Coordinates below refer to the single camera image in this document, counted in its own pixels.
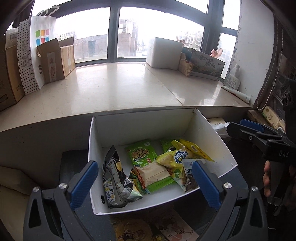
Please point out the cream leather sofa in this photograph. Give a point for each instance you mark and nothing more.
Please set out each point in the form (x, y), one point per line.
(16, 188)

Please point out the gold yellow chip bag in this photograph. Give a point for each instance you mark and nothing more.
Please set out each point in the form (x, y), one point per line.
(173, 162)

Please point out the black silver snack bag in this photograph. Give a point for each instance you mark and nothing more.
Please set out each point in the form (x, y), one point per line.
(119, 188)

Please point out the white tube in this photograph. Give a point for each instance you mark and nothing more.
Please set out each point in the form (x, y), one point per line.
(236, 93)

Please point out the blue table cloth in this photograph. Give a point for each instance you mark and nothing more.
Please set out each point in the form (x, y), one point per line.
(209, 224)

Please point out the tissue pack in plastic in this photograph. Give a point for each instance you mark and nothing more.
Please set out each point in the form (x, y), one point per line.
(220, 126)

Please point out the white colour-squares paper bag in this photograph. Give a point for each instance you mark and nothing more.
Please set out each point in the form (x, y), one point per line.
(41, 31)

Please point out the green seaweed snack bag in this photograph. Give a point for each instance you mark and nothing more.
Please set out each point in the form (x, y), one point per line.
(142, 153)

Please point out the right hand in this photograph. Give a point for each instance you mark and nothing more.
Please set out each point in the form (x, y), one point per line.
(290, 202)

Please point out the yellow spicy strip bag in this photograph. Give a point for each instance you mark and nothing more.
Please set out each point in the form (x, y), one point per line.
(195, 149)

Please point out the large brown cardboard box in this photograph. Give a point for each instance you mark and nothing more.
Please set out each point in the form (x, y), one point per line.
(11, 85)

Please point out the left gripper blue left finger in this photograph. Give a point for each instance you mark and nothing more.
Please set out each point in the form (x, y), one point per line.
(81, 183)

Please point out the green striped snack bag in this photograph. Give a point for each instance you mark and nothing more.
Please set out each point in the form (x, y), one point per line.
(151, 188)

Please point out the white storage box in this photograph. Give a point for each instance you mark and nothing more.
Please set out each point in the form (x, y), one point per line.
(121, 130)

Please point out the white foam box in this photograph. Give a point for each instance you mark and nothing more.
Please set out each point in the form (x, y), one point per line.
(164, 54)

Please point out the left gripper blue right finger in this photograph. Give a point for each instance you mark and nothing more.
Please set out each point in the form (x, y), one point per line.
(209, 184)

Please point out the small woven basket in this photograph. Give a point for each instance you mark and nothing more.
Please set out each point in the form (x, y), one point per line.
(185, 67)

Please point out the beige checkered pastry packet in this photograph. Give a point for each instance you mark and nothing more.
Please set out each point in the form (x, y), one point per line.
(151, 173)

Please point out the white spray bottle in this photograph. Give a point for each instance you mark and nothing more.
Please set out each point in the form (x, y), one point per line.
(231, 80)

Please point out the green white small box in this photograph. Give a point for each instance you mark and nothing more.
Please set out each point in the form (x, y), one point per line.
(272, 118)

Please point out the printed landscape gift box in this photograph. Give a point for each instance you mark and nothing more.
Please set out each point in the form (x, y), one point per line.
(204, 65)

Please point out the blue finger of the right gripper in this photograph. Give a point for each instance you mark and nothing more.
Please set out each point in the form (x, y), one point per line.
(252, 125)

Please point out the polka dot paper bag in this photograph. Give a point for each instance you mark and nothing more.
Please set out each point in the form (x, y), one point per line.
(29, 63)

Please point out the clear yellow noodle snack bag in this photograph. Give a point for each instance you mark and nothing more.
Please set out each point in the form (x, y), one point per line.
(137, 230)

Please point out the small open cardboard box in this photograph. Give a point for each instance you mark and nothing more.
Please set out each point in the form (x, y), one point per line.
(57, 59)

